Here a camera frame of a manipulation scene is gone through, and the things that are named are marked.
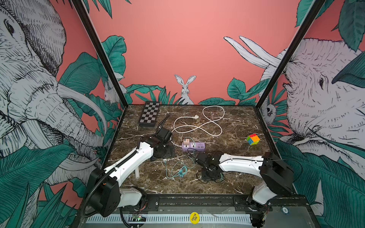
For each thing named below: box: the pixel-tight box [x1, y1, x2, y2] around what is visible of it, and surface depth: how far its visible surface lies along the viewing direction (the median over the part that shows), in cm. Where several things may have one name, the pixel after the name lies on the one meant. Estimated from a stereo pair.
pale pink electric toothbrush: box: [134, 166, 140, 179], surface depth 85 cm
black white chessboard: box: [138, 101, 161, 128], surface depth 113 cm
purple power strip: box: [181, 142, 206, 152], surface depth 95 cm
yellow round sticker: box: [190, 211, 200, 225], surface depth 71 cm
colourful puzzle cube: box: [246, 133, 261, 146], surface depth 97 cm
